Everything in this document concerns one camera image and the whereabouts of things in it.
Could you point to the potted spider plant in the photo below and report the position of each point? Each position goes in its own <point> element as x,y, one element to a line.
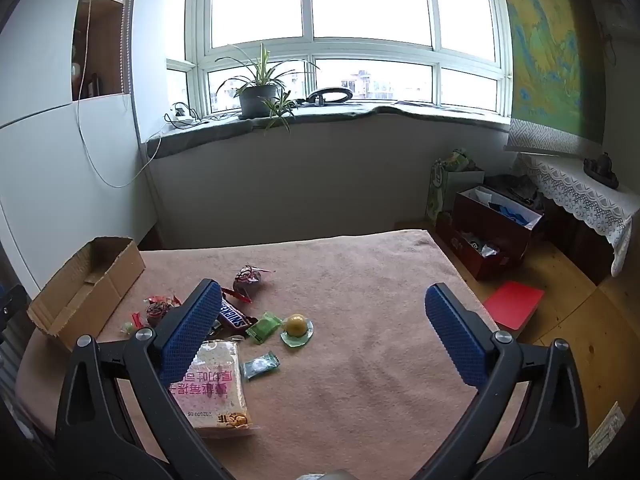
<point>257,97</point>

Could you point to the white printed label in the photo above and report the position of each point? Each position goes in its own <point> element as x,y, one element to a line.
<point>607,425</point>

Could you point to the small green candy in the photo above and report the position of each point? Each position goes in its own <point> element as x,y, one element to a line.
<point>127,328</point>

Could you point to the red candy wrapper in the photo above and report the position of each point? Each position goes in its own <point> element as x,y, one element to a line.
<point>235,294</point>

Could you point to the grey sill cloth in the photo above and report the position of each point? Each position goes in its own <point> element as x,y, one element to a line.
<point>225,130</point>

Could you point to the green paper bag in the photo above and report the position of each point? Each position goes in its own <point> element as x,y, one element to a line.
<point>440,190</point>

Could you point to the dark metal ornament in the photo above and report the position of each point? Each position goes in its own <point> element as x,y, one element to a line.
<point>602,167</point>

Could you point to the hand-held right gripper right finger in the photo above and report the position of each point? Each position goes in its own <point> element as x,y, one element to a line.
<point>455,340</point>

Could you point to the white slatted panel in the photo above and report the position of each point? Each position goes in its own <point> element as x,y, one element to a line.
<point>12,375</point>

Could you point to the green snack packet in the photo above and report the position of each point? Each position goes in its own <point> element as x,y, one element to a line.
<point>264,328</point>

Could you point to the small dark frame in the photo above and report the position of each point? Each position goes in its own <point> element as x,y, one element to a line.
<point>93,85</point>

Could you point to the dark wooden cabinet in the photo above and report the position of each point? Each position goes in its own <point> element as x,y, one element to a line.
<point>575,245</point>

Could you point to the tall dark red box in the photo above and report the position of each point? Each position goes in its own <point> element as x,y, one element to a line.
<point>490,215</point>

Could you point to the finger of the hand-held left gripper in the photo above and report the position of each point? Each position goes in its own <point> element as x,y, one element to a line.
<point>10,307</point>

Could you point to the cardboard box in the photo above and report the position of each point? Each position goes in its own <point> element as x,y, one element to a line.
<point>115,270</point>

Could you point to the sliced bread packet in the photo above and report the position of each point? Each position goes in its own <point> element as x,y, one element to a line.
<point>220,385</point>

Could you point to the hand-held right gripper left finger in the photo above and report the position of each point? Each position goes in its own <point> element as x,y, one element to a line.
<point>190,330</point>

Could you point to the white power strip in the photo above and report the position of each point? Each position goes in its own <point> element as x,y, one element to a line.
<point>182,120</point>

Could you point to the white framed window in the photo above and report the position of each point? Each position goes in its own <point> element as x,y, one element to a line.
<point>310,45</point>

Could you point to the low dark red box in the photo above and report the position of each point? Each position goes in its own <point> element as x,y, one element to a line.
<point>470,260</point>

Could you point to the wooden shelf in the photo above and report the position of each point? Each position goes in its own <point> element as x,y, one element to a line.
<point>107,50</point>

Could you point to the landscape scroll painting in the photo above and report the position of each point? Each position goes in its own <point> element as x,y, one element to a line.
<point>540,60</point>

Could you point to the brown chocolate bar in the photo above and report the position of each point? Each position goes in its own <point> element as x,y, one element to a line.
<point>235,317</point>

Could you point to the yellow jelly cup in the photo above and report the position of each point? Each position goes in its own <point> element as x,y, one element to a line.
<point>295,325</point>

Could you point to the teal candy packet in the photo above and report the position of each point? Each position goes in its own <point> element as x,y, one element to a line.
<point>260,365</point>

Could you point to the red-wrapped dark cake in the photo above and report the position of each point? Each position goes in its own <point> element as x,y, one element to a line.
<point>157,310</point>
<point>248,277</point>

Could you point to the dark grey cloth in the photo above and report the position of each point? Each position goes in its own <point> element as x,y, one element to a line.
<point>515,187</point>

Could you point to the white wardrobe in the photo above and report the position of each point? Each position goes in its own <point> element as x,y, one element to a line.
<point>50,160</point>

